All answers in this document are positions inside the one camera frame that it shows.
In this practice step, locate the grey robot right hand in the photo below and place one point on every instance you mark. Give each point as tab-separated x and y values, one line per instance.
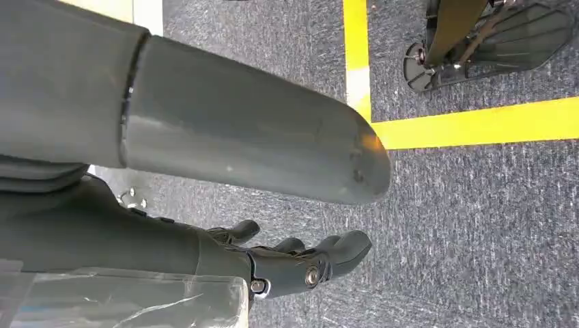
226	126

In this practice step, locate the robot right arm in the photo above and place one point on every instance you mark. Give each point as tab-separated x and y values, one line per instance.
36	174

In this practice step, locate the white desk leg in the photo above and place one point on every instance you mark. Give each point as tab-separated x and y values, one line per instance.
144	13

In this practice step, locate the clear plastic cover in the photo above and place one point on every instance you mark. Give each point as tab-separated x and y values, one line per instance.
113	301

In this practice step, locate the olive robot leg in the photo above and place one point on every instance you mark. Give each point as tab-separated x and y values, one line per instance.
452	27

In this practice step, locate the black robot foot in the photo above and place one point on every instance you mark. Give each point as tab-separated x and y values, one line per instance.
506	45

